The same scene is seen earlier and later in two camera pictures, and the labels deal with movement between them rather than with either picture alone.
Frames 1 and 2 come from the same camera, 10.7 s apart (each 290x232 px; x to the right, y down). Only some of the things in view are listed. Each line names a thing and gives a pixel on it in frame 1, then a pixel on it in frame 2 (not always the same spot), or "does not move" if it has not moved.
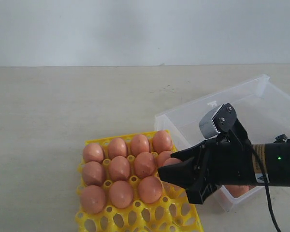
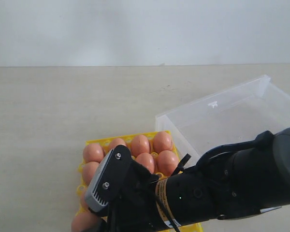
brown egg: x=162 y=141 does not move
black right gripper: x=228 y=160 → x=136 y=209
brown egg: x=144 y=164 does not move
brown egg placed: x=139 y=143 does not move
